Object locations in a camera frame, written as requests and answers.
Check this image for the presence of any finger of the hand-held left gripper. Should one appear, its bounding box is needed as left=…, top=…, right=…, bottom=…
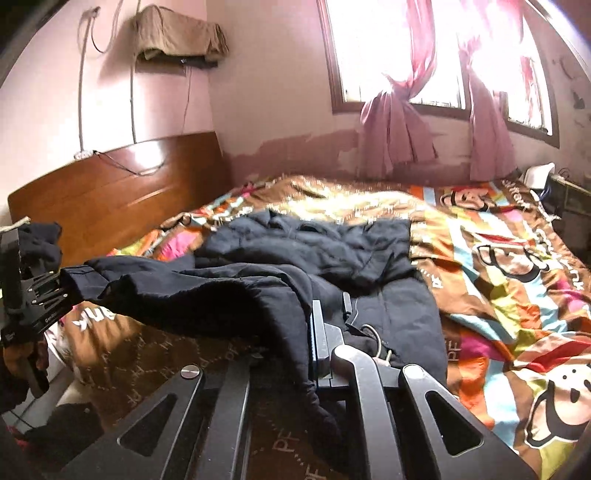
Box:
left=25, top=268, right=71, bottom=301
left=30, top=298, right=88, bottom=332

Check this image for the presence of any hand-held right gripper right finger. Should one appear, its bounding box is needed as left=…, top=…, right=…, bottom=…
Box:
left=330, top=292, right=539, bottom=480

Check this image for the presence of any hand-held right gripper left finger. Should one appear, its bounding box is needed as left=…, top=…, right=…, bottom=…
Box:
left=60, top=299, right=331, bottom=480

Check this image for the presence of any dark navy padded jacket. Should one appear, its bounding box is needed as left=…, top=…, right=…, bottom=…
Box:
left=60, top=209, right=450, bottom=468

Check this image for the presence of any black clothes pile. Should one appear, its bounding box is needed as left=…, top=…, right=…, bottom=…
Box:
left=18, top=222, right=64, bottom=274

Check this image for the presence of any person's left hand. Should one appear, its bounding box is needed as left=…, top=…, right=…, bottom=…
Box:
left=4, top=344, right=37, bottom=387

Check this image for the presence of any wooden bed headboard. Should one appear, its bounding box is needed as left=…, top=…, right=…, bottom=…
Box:
left=7, top=131, right=232, bottom=265

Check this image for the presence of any colourful cartoon printed blanket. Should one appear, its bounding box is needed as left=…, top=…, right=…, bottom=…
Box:
left=60, top=173, right=591, bottom=480

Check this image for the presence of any pink tied curtain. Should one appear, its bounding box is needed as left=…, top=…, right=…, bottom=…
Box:
left=455, top=28, right=519, bottom=184
left=360, top=0, right=440, bottom=179

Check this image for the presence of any brown framed window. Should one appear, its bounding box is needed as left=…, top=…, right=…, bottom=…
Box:
left=318, top=0, right=561, bottom=149

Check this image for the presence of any white bag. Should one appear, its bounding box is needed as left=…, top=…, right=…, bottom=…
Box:
left=519, top=164, right=556, bottom=188

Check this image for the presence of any cluttered side desk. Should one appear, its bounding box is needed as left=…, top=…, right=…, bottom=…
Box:
left=544, top=174, right=591, bottom=260

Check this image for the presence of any brown cloth cover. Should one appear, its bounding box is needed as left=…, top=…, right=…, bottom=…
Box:
left=134, top=4, right=230, bottom=64

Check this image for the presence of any white wall conduit pipe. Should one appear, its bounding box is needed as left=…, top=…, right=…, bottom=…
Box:
left=130, top=60, right=138, bottom=145
left=76, top=7, right=101, bottom=156

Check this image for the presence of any black power cable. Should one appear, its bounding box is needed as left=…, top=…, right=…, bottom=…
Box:
left=93, top=67, right=193, bottom=177

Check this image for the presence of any white looped cable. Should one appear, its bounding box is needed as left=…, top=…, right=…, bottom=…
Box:
left=90, top=0, right=124, bottom=55

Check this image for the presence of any black wall-mounted device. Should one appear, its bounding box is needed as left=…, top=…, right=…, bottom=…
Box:
left=139, top=54, right=219, bottom=71

